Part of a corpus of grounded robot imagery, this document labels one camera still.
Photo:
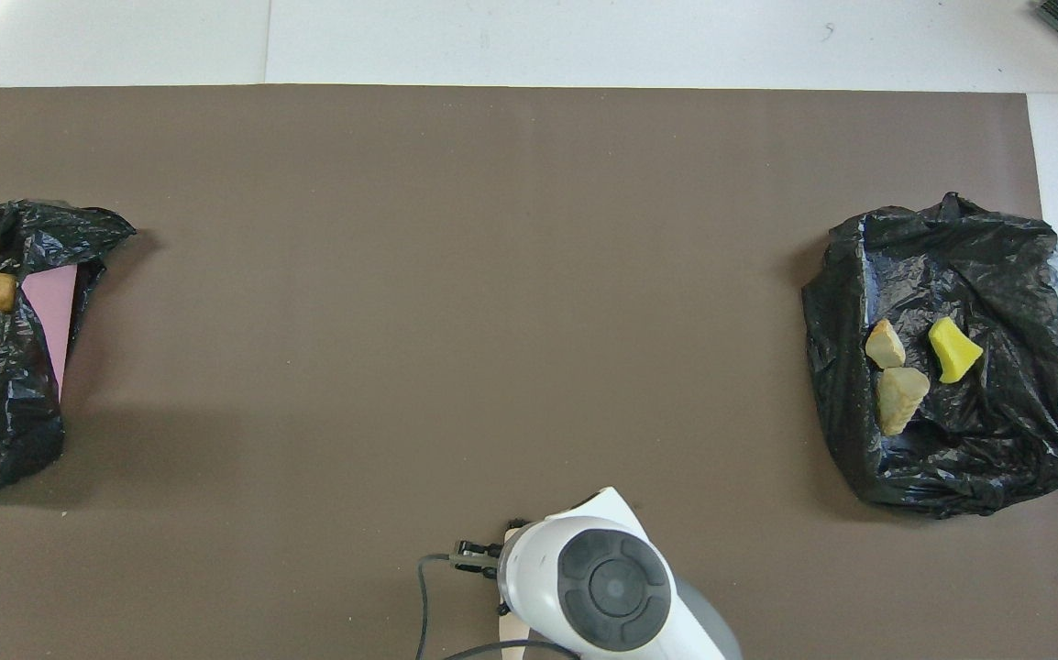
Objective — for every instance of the brown table mat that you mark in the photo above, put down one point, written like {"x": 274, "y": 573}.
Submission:
{"x": 401, "y": 275}

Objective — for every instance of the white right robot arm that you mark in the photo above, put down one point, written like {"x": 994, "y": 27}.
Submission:
{"x": 611, "y": 587}

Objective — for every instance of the pink plastic bin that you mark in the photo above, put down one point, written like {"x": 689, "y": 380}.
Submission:
{"x": 52, "y": 321}

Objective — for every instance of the tan bread chunk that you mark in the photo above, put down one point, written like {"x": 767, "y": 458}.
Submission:
{"x": 900, "y": 401}

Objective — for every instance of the orange striped bread slice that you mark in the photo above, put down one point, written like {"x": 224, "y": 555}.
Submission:
{"x": 885, "y": 345}

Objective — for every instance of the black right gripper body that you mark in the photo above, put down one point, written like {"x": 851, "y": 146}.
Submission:
{"x": 481, "y": 556}

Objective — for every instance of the wedge yellow sponge piece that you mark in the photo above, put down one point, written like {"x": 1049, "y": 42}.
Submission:
{"x": 951, "y": 350}

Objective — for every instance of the black bag lined bin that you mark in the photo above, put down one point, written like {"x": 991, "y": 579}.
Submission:
{"x": 997, "y": 275}

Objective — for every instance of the black trash bag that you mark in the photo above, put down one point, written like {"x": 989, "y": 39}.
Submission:
{"x": 6, "y": 412}

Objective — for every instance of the beige hand brush black bristles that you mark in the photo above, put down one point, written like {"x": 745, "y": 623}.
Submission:
{"x": 511, "y": 639}

